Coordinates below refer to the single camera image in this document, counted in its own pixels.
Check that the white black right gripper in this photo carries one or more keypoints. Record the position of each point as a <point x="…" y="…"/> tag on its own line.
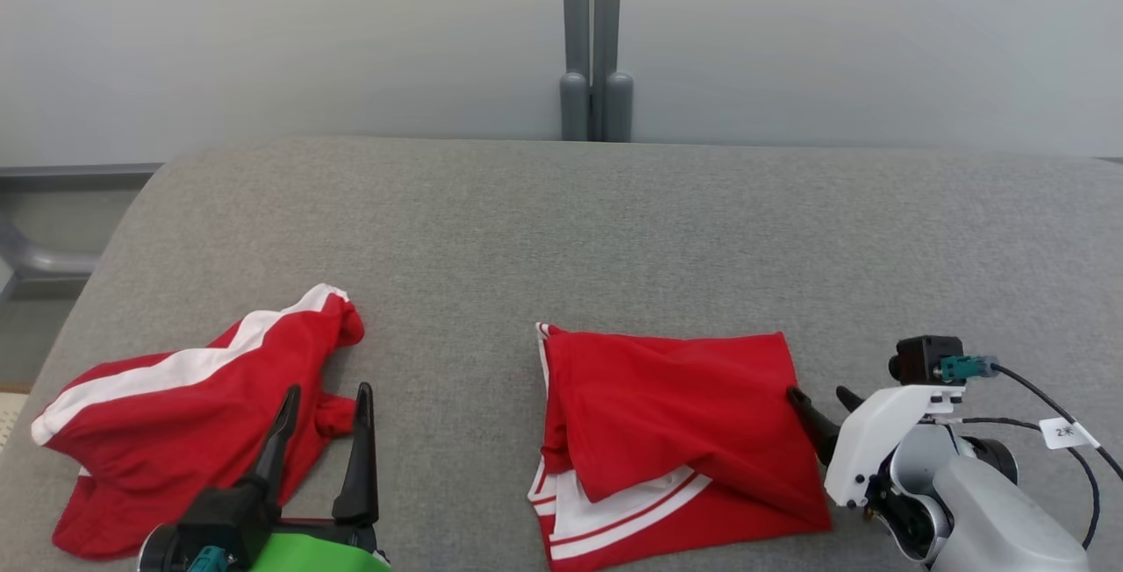
<point x="869" y="440"/>

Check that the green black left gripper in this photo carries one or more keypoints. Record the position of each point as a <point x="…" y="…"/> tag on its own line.
<point x="307" y="554"/>

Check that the red white basketball jersey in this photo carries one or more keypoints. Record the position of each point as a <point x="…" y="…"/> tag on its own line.
<point x="667" y="414"/>

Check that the red shorts with white stripe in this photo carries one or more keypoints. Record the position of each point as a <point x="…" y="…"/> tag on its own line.
<point x="175" y="432"/>

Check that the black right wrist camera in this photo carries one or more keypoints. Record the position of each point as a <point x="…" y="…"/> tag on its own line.
<point x="921" y="360"/>

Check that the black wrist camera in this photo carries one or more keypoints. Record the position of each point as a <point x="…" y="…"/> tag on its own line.
<point x="921" y="360"/>
<point x="189" y="559"/>

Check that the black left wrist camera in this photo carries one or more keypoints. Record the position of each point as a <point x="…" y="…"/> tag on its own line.
<point x="189" y="559"/>

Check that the grey post with floor rail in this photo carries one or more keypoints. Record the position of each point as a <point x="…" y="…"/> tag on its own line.
<point x="53" y="260"/>

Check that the grey double partition post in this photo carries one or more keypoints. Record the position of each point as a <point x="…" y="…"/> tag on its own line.
<point x="597" y="46"/>

